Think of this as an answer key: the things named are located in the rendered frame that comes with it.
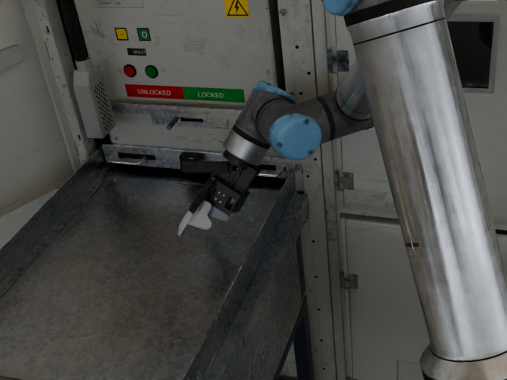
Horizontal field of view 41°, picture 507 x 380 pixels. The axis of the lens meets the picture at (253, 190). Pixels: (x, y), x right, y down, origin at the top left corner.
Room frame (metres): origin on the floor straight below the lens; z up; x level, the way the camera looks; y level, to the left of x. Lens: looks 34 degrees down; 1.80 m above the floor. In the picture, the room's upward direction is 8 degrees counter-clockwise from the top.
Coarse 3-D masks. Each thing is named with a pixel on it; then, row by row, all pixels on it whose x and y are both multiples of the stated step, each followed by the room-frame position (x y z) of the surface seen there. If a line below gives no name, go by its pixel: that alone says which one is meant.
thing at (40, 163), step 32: (0, 0) 1.62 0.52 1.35; (0, 32) 1.60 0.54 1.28; (0, 64) 1.57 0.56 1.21; (32, 64) 1.64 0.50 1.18; (0, 96) 1.57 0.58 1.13; (32, 96) 1.62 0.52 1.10; (0, 128) 1.55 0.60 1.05; (32, 128) 1.60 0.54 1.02; (64, 128) 1.63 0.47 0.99; (0, 160) 1.54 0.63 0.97; (32, 160) 1.59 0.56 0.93; (64, 160) 1.64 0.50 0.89; (0, 192) 1.52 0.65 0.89; (32, 192) 1.57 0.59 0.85
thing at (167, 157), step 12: (108, 144) 1.63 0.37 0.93; (120, 144) 1.62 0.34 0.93; (132, 144) 1.61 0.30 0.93; (108, 156) 1.63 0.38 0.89; (120, 156) 1.62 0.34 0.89; (132, 156) 1.61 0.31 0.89; (156, 156) 1.58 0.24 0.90; (168, 156) 1.56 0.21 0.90; (204, 156) 1.52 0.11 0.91; (216, 156) 1.51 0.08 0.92; (276, 156) 1.45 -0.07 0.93; (264, 168) 1.46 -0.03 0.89; (288, 168) 1.43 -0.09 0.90
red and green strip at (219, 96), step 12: (132, 84) 1.60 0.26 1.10; (132, 96) 1.60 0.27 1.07; (144, 96) 1.59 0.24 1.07; (156, 96) 1.57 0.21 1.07; (168, 96) 1.56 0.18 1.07; (180, 96) 1.55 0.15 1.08; (192, 96) 1.53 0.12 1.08; (204, 96) 1.52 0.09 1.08; (216, 96) 1.51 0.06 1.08; (228, 96) 1.50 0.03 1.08; (240, 96) 1.48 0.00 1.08
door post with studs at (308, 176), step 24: (288, 0) 1.38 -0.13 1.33; (288, 24) 1.39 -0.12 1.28; (288, 48) 1.39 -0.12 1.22; (288, 72) 1.39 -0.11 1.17; (312, 72) 1.37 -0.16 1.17; (312, 96) 1.37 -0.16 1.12; (312, 168) 1.38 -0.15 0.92; (312, 192) 1.38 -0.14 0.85; (312, 216) 1.38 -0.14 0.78; (312, 240) 1.38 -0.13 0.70
